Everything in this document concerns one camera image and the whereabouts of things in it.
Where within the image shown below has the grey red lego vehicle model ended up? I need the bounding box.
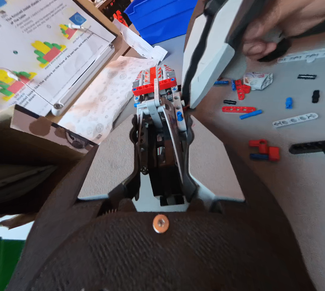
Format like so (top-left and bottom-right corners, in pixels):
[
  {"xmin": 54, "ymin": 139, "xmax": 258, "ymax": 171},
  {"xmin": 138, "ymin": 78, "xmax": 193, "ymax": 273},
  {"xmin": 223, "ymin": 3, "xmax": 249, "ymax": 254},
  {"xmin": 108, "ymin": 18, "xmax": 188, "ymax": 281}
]
[{"xmin": 132, "ymin": 63, "xmax": 194, "ymax": 206}]

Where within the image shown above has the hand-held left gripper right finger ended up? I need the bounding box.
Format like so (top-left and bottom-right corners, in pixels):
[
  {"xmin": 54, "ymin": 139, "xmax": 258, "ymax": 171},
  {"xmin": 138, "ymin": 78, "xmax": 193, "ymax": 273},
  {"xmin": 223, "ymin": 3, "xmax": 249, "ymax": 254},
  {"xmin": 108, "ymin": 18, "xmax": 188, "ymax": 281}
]
[{"xmin": 181, "ymin": 115, "xmax": 246, "ymax": 203}]

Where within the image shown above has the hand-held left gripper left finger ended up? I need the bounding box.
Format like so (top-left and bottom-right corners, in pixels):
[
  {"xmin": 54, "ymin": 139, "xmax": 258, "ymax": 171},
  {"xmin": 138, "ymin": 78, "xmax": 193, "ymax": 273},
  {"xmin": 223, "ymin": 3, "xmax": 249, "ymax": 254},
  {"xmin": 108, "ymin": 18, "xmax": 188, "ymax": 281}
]
[{"xmin": 77, "ymin": 114, "xmax": 142, "ymax": 201}]

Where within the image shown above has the black angled lego beam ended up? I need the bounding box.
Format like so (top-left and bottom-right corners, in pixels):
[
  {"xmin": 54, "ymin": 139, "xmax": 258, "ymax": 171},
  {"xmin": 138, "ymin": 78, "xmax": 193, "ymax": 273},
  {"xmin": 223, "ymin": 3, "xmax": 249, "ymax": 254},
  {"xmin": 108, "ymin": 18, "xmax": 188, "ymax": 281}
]
[{"xmin": 289, "ymin": 141, "xmax": 325, "ymax": 155}]

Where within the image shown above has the green plastic bin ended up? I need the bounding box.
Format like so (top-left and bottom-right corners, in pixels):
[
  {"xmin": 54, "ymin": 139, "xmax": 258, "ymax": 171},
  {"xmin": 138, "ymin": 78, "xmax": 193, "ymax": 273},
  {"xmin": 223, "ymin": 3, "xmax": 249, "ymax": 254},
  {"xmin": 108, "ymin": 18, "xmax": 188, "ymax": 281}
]
[{"xmin": 0, "ymin": 238, "xmax": 26, "ymax": 291}]

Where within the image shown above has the red T-shaped lego beam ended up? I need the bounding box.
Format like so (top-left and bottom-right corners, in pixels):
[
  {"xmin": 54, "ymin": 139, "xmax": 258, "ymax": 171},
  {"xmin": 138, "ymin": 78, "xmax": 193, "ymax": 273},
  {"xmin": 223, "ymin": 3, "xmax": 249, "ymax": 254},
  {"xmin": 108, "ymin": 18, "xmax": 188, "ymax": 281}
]
[{"xmin": 235, "ymin": 80, "xmax": 251, "ymax": 100}]

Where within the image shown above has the red connector with blue pin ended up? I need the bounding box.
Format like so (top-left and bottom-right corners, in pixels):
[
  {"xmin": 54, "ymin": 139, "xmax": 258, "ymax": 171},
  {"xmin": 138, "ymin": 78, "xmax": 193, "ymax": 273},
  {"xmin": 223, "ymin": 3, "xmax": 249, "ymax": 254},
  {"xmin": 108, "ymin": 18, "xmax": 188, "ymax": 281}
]
[{"xmin": 249, "ymin": 139, "xmax": 280, "ymax": 161}]

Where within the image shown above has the person's right hand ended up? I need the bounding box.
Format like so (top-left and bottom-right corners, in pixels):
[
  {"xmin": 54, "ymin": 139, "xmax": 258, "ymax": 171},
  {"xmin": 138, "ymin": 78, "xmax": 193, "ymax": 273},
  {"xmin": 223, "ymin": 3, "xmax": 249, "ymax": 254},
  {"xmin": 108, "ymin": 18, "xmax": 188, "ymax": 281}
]
[{"xmin": 241, "ymin": 0, "xmax": 325, "ymax": 57}]

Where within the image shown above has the white holder rail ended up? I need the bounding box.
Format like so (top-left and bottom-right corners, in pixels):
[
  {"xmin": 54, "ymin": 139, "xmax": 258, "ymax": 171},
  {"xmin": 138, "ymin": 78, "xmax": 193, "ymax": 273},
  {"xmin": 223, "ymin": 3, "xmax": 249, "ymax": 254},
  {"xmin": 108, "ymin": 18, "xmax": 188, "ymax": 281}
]
[{"xmin": 51, "ymin": 43, "xmax": 115, "ymax": 116}]

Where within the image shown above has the printed instruction sheet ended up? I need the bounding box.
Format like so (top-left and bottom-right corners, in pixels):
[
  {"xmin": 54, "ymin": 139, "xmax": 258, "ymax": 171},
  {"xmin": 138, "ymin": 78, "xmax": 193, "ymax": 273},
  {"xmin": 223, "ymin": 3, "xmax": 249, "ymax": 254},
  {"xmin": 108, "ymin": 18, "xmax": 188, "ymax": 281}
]
[{"xmin": 0, "ymin": 0, "xmax": 117, "ymax": 116}]

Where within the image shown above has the red thin lego beam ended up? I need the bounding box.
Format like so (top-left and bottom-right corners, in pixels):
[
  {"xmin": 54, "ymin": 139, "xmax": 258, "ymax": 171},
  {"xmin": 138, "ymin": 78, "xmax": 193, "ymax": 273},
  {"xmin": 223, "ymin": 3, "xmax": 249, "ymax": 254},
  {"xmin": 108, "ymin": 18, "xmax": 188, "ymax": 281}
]
[{"xmin": 222, "ymin": 106, "xmax": 256, "ymax": 113}]

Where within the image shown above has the blue plastic bin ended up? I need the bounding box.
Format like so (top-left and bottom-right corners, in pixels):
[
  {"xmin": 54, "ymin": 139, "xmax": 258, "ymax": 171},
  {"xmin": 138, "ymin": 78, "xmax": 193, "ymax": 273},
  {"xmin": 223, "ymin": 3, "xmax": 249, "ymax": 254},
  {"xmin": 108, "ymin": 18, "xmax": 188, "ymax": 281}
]
[{"xmin": 124, "ymin": 0, "xmax": 212, "ymax": 46}]

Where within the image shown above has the white printed lego panel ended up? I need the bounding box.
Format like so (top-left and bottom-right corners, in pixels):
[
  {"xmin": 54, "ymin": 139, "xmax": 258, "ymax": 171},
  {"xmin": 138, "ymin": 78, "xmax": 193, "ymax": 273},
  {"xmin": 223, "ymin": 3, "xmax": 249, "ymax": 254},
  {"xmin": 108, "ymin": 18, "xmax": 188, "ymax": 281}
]
[{"xmin": 243, "ymin": 72, "xmax": 274, "ymax": 91}]

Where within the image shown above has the light grey thin lego beam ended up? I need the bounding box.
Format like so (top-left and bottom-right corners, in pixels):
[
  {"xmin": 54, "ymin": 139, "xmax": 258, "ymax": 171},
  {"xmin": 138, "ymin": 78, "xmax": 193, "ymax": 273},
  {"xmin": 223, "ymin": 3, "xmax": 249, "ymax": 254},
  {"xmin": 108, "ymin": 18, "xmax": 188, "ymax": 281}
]
[{"xmin": 272, "ymin": 113, "xmax": 318, "ymax": 128}]

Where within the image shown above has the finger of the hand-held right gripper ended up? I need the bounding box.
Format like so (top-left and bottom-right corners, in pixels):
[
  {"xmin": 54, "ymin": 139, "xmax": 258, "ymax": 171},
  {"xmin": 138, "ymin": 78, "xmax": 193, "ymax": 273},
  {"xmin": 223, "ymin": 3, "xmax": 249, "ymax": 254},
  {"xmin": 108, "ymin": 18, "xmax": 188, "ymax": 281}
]
[
  {"xmin": 182, "ymin": 14, "xmax": 207, "ymax": 99},
  {"xmin": 189, "ymin": 0, "xmax": 249, "ymax": 109}
]

